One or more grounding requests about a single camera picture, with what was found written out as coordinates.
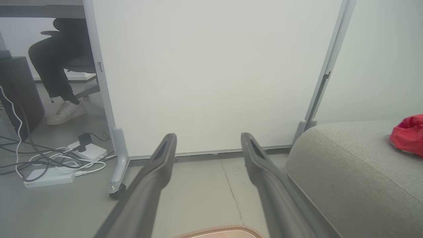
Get white sneaker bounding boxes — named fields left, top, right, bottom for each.
left=46, top=100, right=87, bottom=126

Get thin black adapter cable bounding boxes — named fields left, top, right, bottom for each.
left=90, top=132, right=111, bottom=142

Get grey desk top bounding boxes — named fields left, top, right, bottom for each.
left=0, top=0, right=86, bottom=19

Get thick white power cable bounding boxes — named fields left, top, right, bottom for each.
left=30, top=146, right=107, bottom=177

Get black computer tower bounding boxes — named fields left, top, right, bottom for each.
left=0, top=56, right=45, bottom=143

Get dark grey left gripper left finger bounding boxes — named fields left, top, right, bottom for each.
left=94, top=133, right=177, bottom=238

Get white long power strip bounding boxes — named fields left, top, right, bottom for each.
left=23, top=168, right=76, bottom=188

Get narrow white partition board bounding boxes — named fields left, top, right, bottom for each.
left=306, top=0, right=423, bottom=130

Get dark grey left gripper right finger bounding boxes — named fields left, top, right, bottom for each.
left=240, top=132, right=331, bottom=238

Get white square power strip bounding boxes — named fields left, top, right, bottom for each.
left=67, top=140, right=108, bottom=163

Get white perforated laundry basket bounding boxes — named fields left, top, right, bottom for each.
left=173, top=225, right=264, bottom=238

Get large white partition board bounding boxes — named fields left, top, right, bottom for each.
left=82, top=0, right=357, bottom=195

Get black caster wheel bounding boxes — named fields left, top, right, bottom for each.
left=109, top=183, right=127, bottom=200

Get thin white cable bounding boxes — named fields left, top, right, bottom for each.
left=0, top=85, right=24, bottom=179

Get black power cable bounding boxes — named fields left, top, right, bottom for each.
left=0, top=136, right=87, bottom=176

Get grey fabric sofa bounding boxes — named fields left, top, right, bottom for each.
left=286, top=120, right=423, bottom=238

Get black trouser leg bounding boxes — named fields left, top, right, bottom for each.
left=28, top=18, right=95, bottom=104

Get tangled black and white cables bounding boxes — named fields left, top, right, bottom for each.
left=13, top=99, right=83, bottom=183

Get red jersey shirt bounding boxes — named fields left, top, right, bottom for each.
left=389, top=114, right=423, bottom=158

